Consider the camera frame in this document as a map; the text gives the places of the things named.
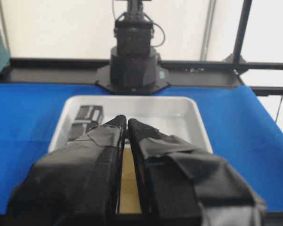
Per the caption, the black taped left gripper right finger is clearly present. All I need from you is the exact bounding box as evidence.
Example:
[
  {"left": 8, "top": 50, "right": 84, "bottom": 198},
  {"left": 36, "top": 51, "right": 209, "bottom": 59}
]
[{"left": 128, "top": 119, "right": 266, "bottom": 226}]

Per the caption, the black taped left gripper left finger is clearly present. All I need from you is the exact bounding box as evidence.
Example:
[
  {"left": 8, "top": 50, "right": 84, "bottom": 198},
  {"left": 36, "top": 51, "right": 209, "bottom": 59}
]
[{"left": 6, "top": 115, "right": 126, "bottom": 226}]

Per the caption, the brown cardboard box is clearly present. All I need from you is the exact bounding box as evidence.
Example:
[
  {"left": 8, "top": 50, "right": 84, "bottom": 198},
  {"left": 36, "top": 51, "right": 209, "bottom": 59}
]
[{"left": 119, "top": 144, "right": 142, "bottom": 214}]

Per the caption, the black small box in tray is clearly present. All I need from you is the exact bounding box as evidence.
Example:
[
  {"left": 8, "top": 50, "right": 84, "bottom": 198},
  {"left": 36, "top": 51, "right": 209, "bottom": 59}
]
[{"left": 67, "top": 105, "right": 103, "bottom": 142}]

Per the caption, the white plastic tray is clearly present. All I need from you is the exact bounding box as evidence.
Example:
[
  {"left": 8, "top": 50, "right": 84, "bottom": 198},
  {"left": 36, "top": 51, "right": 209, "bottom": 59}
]
[{"left": 48, "top": 95, "right": 213, "bottom": 153}]

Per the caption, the blue table cloth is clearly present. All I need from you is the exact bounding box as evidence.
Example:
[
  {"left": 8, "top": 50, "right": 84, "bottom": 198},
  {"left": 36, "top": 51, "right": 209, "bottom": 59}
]
[{"left": 0, "top": 84, "right": 283, "bottom": 214}]

